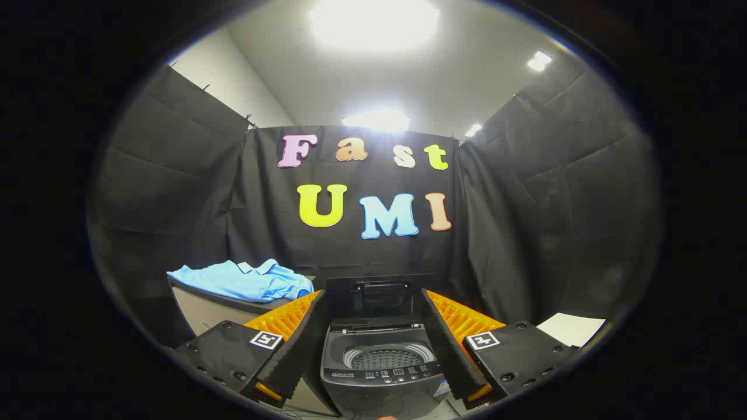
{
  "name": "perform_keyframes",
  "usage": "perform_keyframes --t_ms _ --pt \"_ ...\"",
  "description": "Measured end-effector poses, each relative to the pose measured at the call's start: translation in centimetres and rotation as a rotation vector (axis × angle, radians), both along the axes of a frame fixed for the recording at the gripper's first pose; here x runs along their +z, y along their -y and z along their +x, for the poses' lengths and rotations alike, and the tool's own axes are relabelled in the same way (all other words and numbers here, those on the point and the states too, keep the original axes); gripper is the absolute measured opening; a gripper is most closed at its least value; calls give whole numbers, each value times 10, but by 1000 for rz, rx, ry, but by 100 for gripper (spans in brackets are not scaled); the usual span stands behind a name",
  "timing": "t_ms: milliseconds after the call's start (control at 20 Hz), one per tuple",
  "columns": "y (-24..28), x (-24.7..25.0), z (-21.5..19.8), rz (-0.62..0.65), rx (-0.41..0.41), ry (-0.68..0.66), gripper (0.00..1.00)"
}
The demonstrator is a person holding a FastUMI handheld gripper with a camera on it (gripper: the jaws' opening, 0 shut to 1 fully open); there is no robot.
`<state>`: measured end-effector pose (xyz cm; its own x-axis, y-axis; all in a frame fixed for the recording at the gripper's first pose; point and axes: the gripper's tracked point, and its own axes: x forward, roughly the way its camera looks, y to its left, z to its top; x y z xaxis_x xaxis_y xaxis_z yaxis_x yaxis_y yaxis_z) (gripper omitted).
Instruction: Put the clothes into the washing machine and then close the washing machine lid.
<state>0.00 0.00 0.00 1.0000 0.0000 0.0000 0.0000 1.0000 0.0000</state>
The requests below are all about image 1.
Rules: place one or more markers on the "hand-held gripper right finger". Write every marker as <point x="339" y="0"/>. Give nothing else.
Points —
<point x="449" y="350"/>

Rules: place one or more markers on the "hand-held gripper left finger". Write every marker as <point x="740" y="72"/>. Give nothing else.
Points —
<point x="297" y="350"/>

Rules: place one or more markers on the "dark grey washing machine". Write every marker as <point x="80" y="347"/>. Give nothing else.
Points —
<point x="379" y="385"/>

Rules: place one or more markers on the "light blue polo shirt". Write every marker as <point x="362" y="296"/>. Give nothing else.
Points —
<point x="245" y="283"/>

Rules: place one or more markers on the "black washing machine lid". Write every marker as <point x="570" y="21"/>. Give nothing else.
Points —
<point x="379" y="294"/>

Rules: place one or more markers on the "grey cabinet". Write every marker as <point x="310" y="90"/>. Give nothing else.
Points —
<point x="204" y="312"/>

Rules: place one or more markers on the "black backdrop cloth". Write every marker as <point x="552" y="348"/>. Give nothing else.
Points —
<point x="379" y="251"/>

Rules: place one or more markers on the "small square ceiling light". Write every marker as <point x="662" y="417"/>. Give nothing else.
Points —
<point x="539" y="60"/>
<point x="473" y="129"/>

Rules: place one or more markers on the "oval ceiling light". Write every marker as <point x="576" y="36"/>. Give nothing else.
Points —
<point x="376" y="121"/>

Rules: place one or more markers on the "large round ceiling light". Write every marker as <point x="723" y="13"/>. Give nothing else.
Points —
<point x="373" y="23"/>

